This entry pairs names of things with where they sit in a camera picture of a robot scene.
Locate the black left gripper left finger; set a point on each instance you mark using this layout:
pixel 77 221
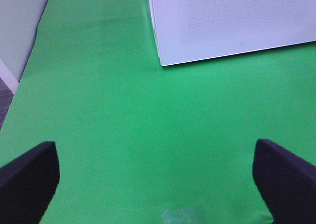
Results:
pixel 28 184

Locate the white microwave door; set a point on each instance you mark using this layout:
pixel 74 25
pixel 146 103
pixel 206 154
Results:
pixel 192 30

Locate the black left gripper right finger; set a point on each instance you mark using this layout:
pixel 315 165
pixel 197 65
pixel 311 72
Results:
pixel 286 182

